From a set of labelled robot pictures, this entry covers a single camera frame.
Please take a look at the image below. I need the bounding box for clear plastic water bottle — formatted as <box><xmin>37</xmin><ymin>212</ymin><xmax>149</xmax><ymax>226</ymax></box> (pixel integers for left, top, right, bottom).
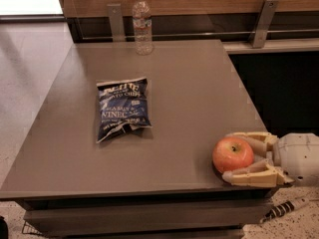
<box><xmin>133</xmin><ymin>0</ymin><xmax>154</xmax><ymax>55</ymax></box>

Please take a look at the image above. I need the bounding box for blue potato chip bag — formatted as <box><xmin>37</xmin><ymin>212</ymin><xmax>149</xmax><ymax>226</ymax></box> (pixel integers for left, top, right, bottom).
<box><xmin>97</xmin><ymin>78</ymin><xmax>152</xmax><ymax>143</ymax></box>

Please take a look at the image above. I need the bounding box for grey cabinet drawer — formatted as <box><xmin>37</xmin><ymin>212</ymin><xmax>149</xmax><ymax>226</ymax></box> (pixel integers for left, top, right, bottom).
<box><xmin>24</xmin><ymin>199</ymin><xmax>272</xmax><ymax>237</ymax></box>

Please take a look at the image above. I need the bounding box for left metal bracket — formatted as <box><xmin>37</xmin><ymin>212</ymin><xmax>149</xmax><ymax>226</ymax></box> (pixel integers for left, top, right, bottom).
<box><xmin>107</xmin><ymin>3</ymin><xmax>126</xmax><ymax>42</ymax></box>

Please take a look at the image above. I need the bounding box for right metal bracket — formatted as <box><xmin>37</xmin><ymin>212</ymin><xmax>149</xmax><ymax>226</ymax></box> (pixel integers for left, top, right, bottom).
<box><xmin>249</xmin><ymin>0</ymin><xmax>279</xmax><ymax>49</ymax></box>

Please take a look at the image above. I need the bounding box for red apple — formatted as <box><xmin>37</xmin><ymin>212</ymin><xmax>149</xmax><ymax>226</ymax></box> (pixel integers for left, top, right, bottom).
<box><xmin>212</xmin><ymin>136</ymin><xmax>254</xmax><ymax>173</ymax></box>

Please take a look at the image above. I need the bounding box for black white striped cable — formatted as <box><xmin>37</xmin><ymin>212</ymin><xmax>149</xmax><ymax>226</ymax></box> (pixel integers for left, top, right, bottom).
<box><xmin>259</xmin><ymin>196</ymin><xmax>311</xmax><ymax>224</ymax></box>

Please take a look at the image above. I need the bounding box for metal bracket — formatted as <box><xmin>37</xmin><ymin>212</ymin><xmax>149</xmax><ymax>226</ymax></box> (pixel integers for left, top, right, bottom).
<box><xmin>107</xmin><ymin>3</ymin><xmax>126</xmax><ymax>42</ymax></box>
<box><xmin>249</xmin><ymin>0</ymin><xmax>279</xmax><ymax>49</ymax></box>

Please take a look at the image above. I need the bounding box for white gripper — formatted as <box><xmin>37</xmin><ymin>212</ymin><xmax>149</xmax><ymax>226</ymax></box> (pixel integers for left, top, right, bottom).
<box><xmin>222</xmin><ymin>131</ymin><xmax>319</xmax><ymax>188</ymax></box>

